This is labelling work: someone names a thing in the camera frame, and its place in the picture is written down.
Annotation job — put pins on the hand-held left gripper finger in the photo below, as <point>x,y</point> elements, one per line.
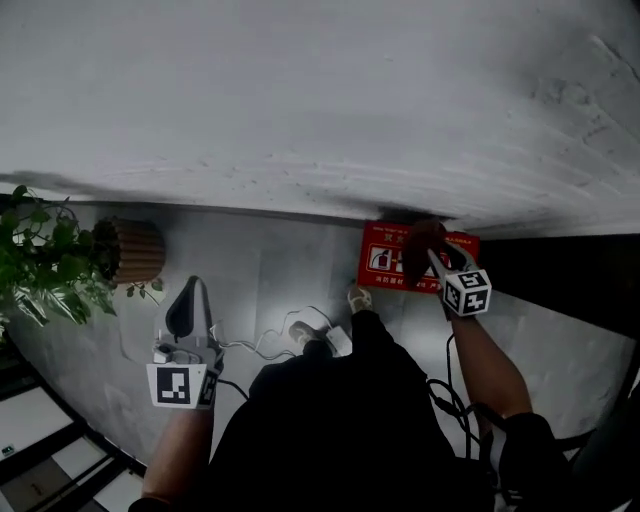
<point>175,315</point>
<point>200,315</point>

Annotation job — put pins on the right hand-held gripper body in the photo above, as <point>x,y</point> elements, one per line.
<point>467,295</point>

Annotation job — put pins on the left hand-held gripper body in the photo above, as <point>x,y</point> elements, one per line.
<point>175,385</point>

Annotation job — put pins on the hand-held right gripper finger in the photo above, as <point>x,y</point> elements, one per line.
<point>462,257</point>
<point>437,265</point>

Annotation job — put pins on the dark red cloth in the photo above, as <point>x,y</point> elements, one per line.
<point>417,255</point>

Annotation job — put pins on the red fire extinguisher box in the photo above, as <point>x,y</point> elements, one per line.
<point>380,235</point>

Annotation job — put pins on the person's right forearm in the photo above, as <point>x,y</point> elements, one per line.
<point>485,365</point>

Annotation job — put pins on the person's left forearm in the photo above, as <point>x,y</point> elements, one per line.
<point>175,450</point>

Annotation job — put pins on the ribbed wooden plant pot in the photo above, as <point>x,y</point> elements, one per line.
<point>142,250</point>

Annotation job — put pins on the person's right shoe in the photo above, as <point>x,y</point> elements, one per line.
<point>360,299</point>

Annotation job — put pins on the person's shoe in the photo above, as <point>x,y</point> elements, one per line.
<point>301,332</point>
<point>360,299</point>

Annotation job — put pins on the person's left shoe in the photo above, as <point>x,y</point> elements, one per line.
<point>301,332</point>

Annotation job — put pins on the white power adapter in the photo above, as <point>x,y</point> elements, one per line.
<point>338,341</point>

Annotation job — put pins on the green leafy plant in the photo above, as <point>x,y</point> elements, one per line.
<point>40,265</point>

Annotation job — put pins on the black framed glass partition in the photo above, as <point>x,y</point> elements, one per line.
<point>45,450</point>

